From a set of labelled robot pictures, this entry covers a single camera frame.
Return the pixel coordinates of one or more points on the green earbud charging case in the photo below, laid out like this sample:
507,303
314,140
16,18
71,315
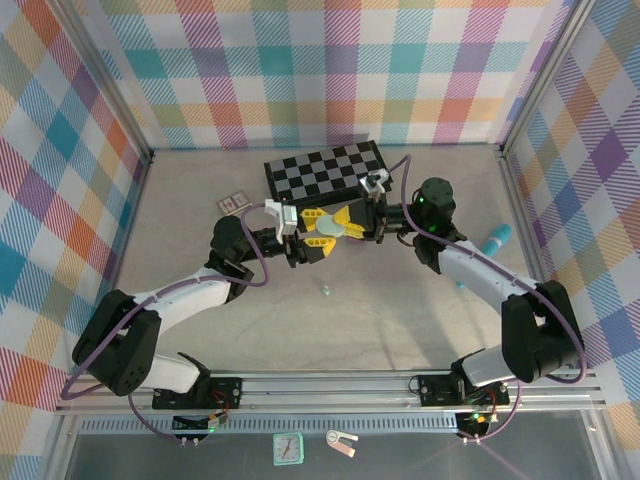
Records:
330,226

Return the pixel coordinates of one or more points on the aluminium mounting rail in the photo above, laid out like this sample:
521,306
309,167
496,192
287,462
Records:
325,390

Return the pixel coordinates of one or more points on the white and pink clip tool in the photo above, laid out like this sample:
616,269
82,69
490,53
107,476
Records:
340,442

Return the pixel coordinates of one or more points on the teal square clock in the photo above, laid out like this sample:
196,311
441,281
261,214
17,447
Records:
288,449

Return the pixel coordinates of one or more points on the teal cylindrical device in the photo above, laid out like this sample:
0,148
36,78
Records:
500,240

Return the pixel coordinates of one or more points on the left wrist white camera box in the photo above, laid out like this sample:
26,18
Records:
287,220

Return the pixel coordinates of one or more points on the aluminium frame side bar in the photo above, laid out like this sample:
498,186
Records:
131,215
520,210

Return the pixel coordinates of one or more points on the perforated metal strip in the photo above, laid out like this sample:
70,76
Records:
300,425

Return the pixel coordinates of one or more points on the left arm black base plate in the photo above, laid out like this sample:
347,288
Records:
225,392

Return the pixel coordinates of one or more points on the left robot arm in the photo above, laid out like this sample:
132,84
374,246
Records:
190,295

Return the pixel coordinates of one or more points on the black folding chessboard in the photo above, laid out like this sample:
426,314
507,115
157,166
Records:
310,175

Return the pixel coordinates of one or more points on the small playing card box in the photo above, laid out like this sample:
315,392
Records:
234,202

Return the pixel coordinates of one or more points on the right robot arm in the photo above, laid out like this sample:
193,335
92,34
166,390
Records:
480,275

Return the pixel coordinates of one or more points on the aluminium frame post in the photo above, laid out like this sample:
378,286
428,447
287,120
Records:
117,95
542,75

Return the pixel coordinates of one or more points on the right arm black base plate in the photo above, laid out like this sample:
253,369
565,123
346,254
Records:
435,390

